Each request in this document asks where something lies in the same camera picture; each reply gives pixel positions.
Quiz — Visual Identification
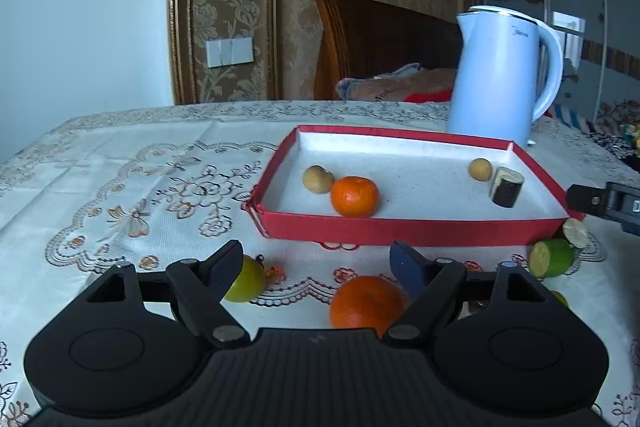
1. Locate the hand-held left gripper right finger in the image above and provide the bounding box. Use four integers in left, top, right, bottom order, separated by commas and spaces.
383, 240, 552, 350

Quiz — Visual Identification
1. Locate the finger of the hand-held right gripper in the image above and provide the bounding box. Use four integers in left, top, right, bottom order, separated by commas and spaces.
566, 183, 610, 214

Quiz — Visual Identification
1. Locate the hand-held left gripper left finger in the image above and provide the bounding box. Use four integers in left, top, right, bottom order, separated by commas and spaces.
86, 239, 252, 350

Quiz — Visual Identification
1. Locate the green tomato with dry calyx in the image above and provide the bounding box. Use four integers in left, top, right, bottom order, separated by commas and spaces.
222, 254, 267, 304

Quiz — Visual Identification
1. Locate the lime slice piece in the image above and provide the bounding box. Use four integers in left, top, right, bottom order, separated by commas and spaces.
563, 218, 589, 250

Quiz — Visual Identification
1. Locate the orange tangerine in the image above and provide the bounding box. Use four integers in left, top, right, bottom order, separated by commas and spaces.
330, 176, 380, 219
329, 276, 410, 332

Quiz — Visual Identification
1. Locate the cut green lime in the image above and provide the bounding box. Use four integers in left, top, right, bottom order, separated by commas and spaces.
530, 238, 577, 279

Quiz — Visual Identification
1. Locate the dark cut eggplant piece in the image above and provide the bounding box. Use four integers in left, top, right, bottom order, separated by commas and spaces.
488, 167, 525, 208

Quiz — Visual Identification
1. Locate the red cardboard box tray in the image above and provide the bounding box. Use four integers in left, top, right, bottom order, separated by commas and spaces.
244, 124, 586, 248

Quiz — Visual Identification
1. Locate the round tan longan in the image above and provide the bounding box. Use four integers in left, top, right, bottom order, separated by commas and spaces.
468, 158, 493, 182

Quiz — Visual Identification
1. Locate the lumpy tan longan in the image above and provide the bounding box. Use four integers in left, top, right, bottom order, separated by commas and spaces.
302, 165, 335, 194

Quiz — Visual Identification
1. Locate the dark patterned cloth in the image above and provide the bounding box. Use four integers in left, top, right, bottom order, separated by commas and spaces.
590, 127, 640, 168

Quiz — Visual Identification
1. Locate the striped cloth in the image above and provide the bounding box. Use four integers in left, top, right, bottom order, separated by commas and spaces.
552, 104, 593, 132

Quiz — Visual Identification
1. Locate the embroidered lace tablecloth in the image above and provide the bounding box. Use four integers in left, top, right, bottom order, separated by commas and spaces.
0, 99, 640, 427

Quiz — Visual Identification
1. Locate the white electric kettle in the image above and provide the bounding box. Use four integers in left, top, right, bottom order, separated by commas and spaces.
445, 6, 565, 148

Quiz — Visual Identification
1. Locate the red cloth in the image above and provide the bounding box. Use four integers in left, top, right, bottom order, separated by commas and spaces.
402, 89, 453, 104

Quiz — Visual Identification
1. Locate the patterned pillow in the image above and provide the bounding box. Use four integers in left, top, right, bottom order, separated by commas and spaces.
336, 63, 458, 104

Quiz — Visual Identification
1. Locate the wooden chair with clothes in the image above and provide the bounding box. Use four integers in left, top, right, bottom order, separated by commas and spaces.
312, 0, 463, 102

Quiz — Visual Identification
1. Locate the white wall switch panel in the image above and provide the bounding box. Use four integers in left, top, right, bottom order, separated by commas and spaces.
206, 37, 255, 68

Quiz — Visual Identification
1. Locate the golden wall trim frame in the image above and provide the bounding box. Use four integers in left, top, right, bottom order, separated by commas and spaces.
167, 0, 279, 105

